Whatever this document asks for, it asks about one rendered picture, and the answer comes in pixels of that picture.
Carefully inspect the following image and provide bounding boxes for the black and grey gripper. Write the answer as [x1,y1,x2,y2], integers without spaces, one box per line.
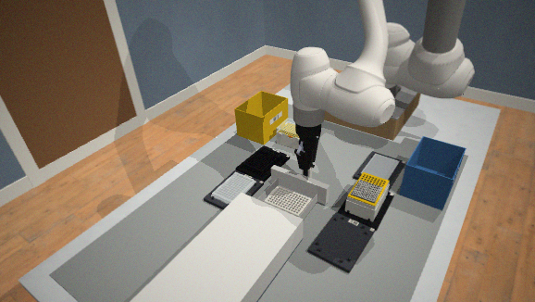
[294,123,321,178]

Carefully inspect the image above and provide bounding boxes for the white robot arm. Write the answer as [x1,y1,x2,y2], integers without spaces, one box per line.
[290,0,475,127]

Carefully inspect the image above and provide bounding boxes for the blue open-top bin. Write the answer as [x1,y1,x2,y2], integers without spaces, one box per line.
[399,136,466,210]

